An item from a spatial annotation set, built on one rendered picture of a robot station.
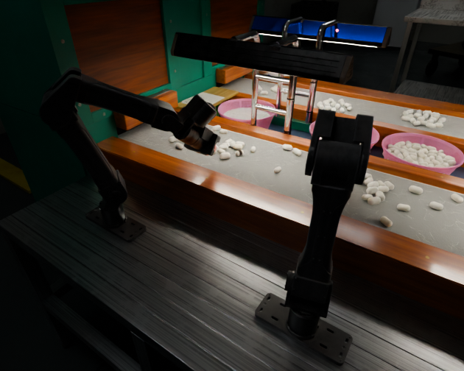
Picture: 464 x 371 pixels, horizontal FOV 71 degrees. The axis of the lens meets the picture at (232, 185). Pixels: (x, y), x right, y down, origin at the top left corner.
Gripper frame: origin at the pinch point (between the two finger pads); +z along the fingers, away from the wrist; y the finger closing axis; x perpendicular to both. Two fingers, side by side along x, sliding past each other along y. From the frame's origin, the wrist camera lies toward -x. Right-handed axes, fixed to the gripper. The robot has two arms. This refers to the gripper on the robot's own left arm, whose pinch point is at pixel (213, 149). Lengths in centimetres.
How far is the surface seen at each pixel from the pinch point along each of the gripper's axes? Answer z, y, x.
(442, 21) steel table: 196, -43, -181
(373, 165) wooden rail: 25, -45, -14
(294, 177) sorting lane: 12.3, -25.0, -0.7
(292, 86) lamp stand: 17.3, -11.0, -32.2
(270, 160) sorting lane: 16.3, -13.6, -4.0
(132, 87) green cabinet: 2.0, 45.9, -14.0
